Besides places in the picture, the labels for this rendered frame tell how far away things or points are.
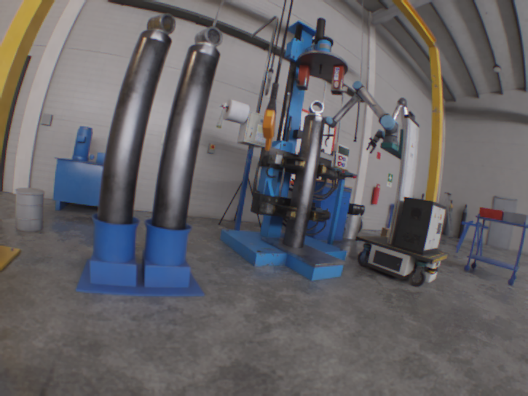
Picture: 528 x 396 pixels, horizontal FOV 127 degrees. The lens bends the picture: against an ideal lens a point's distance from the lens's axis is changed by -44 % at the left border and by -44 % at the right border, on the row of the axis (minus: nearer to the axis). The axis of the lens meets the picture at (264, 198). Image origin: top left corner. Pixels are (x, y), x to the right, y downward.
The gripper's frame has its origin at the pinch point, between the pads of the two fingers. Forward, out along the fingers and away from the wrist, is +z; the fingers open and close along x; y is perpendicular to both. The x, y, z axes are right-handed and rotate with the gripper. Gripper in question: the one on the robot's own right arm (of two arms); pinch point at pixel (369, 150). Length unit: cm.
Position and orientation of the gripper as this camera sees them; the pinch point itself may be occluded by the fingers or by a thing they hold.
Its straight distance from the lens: 344.4
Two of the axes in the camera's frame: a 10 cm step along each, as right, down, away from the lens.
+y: 4.9, 5.3, -6.9
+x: 7.1, 2.1, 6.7
